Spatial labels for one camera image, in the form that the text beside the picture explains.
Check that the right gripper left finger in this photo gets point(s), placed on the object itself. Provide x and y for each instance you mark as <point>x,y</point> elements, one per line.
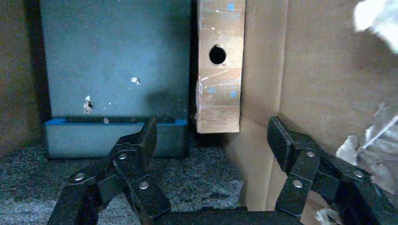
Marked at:
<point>140,186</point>

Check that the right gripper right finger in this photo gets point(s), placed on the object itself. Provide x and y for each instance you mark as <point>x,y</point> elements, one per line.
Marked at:
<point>298,183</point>

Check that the large open cardboard carton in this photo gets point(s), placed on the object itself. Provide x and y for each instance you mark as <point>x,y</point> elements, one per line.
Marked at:
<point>317,77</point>

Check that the grey box with blue rim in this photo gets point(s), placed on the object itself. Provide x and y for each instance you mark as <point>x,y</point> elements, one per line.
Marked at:
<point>108,56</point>

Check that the black foam padding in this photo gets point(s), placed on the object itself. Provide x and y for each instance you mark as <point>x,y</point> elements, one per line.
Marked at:
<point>202,180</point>

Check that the crumpled clear plastic wrap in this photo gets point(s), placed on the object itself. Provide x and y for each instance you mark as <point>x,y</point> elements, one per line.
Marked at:
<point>379,155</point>

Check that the white crumpled sheet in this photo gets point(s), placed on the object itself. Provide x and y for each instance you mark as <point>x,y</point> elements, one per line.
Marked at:
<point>379,21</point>

